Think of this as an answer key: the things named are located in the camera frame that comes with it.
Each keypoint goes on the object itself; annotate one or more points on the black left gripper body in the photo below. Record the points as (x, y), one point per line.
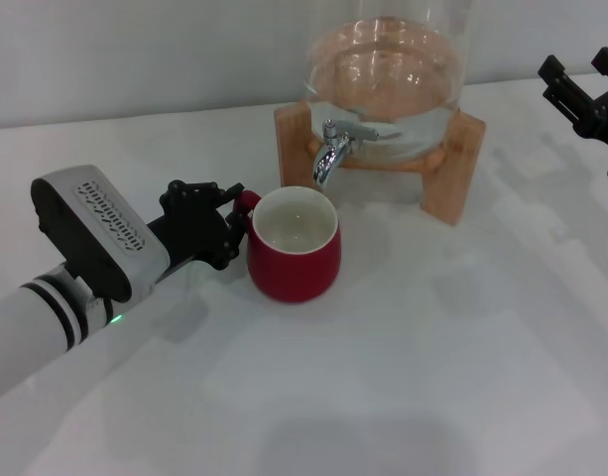
(194, 233)

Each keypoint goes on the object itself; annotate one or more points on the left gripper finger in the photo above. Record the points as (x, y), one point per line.
(235, 233)
(194, 191)

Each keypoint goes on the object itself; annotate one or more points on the red ceramic cup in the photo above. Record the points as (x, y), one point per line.
(298, 273)

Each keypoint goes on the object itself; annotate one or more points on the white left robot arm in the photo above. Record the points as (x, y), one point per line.
(26, 322)

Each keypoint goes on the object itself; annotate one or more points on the chrome faucet tap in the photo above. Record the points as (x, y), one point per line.
(328, 158)

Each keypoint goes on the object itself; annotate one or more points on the wooden dispenser stand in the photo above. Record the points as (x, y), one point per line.
(296, 149)

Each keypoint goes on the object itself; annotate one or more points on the glass water dispenser jar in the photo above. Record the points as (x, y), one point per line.
(383, 64)

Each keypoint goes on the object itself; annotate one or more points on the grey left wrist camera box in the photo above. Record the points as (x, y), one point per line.
(100, 228)

